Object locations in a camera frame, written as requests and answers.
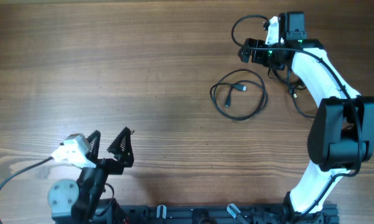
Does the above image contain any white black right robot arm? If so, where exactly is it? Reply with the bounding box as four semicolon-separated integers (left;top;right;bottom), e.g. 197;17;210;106
238;12;374;223

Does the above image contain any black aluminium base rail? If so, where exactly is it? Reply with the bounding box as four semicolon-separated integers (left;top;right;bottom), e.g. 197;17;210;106
111;203;340;224

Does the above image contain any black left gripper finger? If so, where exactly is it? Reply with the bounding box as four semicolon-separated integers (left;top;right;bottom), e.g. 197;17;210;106
86;130;101;161
107;127;134;164

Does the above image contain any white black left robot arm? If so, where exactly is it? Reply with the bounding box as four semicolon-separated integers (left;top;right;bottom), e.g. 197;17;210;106
47;127;134;223

